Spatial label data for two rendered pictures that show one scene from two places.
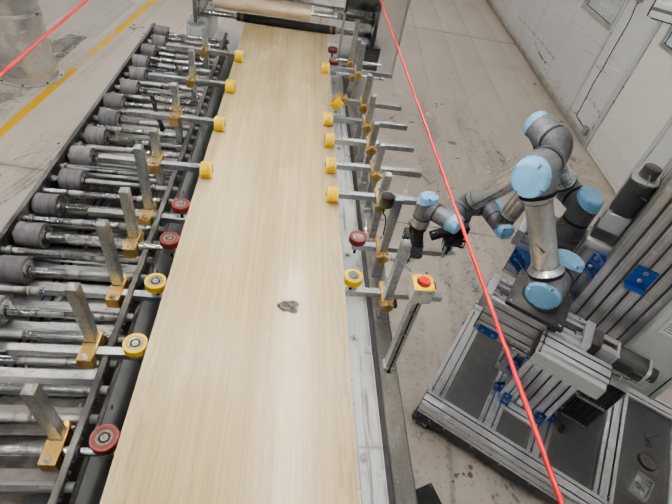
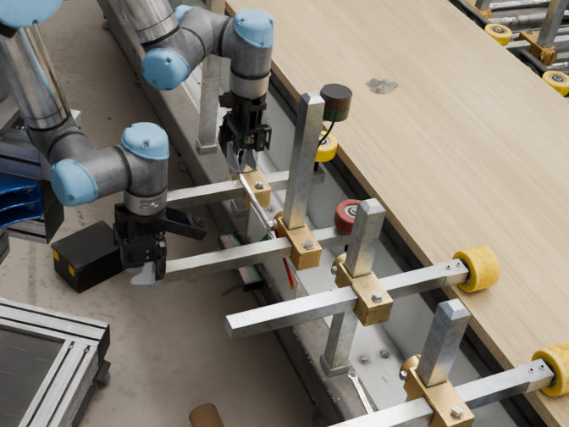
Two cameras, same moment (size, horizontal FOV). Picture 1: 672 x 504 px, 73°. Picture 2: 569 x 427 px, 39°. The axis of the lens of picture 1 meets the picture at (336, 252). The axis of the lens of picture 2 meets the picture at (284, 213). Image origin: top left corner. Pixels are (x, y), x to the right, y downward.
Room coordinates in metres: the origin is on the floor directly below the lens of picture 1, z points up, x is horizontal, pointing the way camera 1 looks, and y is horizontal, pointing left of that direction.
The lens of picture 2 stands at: (2.74, -0.63, 1.94)
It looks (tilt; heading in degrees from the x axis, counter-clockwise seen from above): 40 degrees down; 161
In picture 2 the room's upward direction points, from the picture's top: 8 degrees clockwise
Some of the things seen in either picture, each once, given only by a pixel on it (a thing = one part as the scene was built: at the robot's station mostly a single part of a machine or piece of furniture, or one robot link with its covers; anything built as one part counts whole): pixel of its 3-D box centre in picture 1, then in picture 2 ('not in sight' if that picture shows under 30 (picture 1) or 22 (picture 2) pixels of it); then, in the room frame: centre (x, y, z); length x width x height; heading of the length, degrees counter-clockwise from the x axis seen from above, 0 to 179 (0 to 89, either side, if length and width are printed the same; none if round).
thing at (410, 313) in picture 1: (401, 334); (210, 73); (1.04, -0.30, 0.93); 0.05 x 0.04 x 0.45; 10
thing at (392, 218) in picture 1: (386, 238); (297, 196); (1.55, -0.21, 0.94); 0.03 x 0.03 x 0.48; 10
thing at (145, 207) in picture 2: not in sight; (146, 196); (1.65, -0.52, 1.05); 0.08 x 0.08 x 0.05
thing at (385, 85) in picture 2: (288, 304); (383, 83); (1.09, 0.14, 0.91); 0.09 x 0.07 x 0.02; 86
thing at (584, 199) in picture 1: (584, 205); not in sight; (1.73, -1.03, 1.21); 0.13 x 0.12 x 0.14; 24
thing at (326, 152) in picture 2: (351, 283); (317, 158); (1.31, -0.09, 0.85); 0.08 x 0.08 x 0.11
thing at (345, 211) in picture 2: (356, 244); (350, 230); (1.56, -0.09, 0.85); 0.08 x 0.08 x 0.11
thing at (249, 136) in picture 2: (414, 234); (246, 118); (1.46, -0.31, 1.07); 0.09 x 0.08 x 0.12; 10
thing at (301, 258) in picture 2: (380, 249); (297, 238); (1.57, -0.20, 0.85); 0.13 x 0.06 x 0.05; 10
